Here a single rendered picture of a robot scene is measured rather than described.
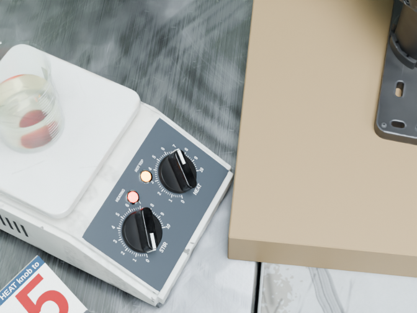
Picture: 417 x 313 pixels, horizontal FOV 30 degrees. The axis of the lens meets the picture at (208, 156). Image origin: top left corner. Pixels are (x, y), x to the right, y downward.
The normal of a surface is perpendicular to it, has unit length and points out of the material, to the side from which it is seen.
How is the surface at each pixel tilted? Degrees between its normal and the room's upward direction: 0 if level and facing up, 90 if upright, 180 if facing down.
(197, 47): 0
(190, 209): 30
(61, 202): 0
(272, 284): 0
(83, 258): 90
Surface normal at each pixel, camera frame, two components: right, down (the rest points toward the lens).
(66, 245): -0.46, 0.77
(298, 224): 0.00, -0.50
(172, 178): 0.44, -0.24
